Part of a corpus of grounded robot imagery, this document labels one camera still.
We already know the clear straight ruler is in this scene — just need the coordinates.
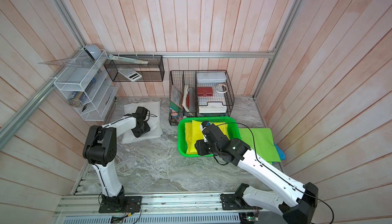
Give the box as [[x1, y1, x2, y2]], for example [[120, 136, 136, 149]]
[[107, 55, 149, 64]]

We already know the white raincoat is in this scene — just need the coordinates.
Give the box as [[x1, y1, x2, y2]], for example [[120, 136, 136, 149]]
[[121, 101, 163, 144]]

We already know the white plastic pencil case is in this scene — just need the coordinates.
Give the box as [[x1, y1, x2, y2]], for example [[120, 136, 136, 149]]
[[196, 72, 227, 83]]

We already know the light green raincoat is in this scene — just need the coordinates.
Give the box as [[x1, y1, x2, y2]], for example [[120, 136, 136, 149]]
[[239, 128, 281, 163]]

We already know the black wire desk organizer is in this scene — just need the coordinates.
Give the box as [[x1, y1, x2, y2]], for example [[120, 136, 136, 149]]
[[169, 70, 235, 125]]

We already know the blue raincoat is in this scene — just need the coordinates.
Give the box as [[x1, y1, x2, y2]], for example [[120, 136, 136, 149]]
[[274, 144, 286, 161]]

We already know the green plastic perforated basket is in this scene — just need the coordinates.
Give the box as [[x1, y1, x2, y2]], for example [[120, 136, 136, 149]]
[[178, 116, 241, 157]]

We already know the black wire wall basket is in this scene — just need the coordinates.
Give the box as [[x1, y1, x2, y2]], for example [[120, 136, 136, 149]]
[[104, 54, 165, 82]]

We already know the clear plastic triangle ruler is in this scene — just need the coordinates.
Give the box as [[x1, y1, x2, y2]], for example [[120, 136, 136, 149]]
[[39, 56, 94, 68]]

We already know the red wallet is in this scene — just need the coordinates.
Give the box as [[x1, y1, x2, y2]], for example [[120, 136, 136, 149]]
[[197, 86, 213, 96]]

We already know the white wire mesh shelf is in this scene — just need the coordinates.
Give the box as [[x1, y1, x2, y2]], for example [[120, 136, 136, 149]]
[[54, 50, 119, 122]]

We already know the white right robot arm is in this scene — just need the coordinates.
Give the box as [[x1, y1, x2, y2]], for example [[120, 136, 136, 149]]
[[195, 121, 319, 224]]

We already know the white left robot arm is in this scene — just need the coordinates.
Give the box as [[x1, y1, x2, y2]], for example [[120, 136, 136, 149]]
[[82, 107, 151, 213]]

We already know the neon yellow raincoat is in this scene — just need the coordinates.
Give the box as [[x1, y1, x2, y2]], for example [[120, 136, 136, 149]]
[[190, 119, 230, 154]]

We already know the grey tape roll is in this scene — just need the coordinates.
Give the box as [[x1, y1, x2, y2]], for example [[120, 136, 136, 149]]
[[83, 44, 102, 61]]

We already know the white calculator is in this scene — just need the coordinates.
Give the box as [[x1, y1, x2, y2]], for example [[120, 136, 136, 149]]
[[118, 69, 142, 82]]

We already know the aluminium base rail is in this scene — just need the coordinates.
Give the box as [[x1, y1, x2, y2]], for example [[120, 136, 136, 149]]
[[55, 191, 307, 224]]

